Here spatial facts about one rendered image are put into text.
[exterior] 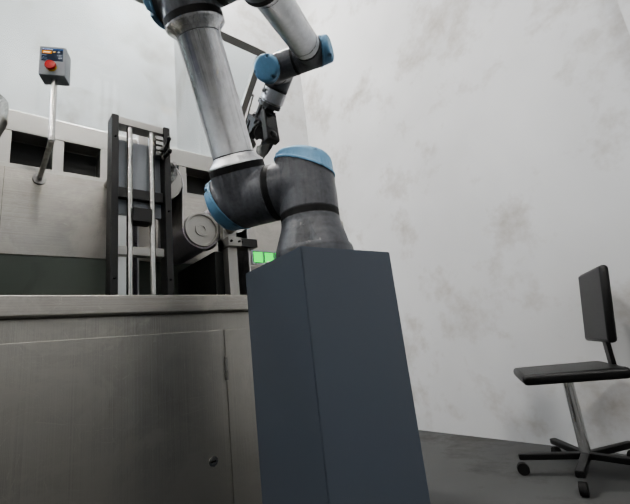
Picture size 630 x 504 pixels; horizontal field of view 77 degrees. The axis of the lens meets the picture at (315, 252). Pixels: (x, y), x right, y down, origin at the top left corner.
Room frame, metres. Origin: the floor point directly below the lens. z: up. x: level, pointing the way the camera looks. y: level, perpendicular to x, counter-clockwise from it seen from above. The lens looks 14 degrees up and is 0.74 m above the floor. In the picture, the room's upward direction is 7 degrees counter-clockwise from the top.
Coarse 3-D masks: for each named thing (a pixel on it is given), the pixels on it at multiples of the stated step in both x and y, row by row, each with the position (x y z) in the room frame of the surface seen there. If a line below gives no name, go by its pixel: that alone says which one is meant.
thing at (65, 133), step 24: (24, 120) 1.19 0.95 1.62; (48, 120) 1.24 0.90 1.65; (0, 144) 1.15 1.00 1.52; (24, 144) 1.25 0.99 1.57; (72, 144) 1.30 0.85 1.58; (96, 144) 1.34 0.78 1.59; (24, 168) 1.20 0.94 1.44; (48, 168) 1.30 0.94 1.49; (72, 168) 1.35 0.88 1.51; (96, 168) 1.40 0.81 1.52; (192, 168) 1.59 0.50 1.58; (192, 192) 1.66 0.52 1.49
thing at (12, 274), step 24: (0, 264) 1.17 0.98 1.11; (24, 264) 1.21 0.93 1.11; (48, 264) 1.25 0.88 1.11; (72, 264) 1.30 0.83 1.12; (96, 264) 1.34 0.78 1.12; (144, 264) 1.45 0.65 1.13; (0, 288) 1.17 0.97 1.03; (24, 288) 1.21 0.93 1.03; (48, 288) 1.25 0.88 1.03; (72, 288) 1.30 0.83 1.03; (96, 288) 1.35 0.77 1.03; (144, 288) 1.45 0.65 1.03
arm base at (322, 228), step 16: (304, 208) 0.68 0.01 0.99; (320, 208) 0.68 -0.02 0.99; (336, 208) 0.71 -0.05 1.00; (288, 224) 0.69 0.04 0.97; (304, 224) 0.68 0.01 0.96; (320, 224) 0.67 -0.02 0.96; (336, 224) 0.69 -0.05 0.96; (288, 240) 0.68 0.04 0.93; (304, 240) 0.68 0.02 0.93; (320, 240) 0.66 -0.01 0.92; (336, 240) 0.67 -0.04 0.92
